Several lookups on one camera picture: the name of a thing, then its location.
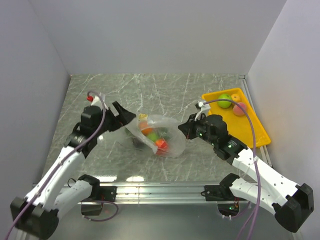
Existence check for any small orange fruit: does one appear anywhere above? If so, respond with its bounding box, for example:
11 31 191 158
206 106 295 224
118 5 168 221
231 93 242 103

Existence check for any pink peach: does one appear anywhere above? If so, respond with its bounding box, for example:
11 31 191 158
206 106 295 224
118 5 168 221
232 102 247 117

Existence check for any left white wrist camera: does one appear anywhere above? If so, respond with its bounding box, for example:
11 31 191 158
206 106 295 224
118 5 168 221
86 92 109 111

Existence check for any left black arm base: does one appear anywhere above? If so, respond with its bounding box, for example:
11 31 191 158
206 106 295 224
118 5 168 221
80 185 119 219

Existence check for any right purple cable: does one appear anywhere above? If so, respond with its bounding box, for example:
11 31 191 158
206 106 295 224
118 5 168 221
202 99 263 240

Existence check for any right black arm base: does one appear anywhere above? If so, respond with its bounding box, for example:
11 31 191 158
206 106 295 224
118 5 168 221
203 184 251 218

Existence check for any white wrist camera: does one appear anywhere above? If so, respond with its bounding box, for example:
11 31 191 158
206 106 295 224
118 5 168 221
195 100 211 121
86 92 109 111

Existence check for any purple cable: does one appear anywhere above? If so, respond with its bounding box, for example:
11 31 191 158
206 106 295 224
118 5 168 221
202 99 263 240
0 90 121 240

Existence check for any orange fruit in bag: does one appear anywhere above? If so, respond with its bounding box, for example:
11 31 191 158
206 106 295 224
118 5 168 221
138 121 154 136

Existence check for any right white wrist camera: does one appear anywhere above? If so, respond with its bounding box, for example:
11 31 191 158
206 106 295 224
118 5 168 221
195 100 211 121

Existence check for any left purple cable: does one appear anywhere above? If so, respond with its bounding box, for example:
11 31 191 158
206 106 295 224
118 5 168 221
0 90 121 240

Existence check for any yellow plastic tray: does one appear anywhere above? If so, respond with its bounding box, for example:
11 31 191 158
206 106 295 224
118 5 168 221
201 88 271 149

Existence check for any red fruit in bag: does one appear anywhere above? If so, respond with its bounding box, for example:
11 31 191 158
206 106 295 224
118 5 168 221
155 138 169 154

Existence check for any green apple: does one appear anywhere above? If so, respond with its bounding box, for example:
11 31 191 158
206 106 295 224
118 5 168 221
217 93 232 109

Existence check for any aluminium rail frame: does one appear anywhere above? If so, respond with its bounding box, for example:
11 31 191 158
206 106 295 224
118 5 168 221
14 74 305 240

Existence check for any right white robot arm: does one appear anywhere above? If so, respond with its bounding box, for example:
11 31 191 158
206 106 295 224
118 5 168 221
178 114 314 233

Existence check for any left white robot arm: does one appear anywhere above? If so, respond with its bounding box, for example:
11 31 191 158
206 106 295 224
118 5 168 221
10 100 136 240

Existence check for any clear plastic bag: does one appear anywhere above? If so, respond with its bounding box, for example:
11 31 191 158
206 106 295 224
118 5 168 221
117 113 186 158

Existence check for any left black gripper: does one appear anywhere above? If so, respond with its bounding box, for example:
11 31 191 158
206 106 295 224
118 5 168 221
94 101 136 137

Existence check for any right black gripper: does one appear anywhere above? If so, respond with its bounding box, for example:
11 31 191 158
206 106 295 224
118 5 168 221
178 112 217 146

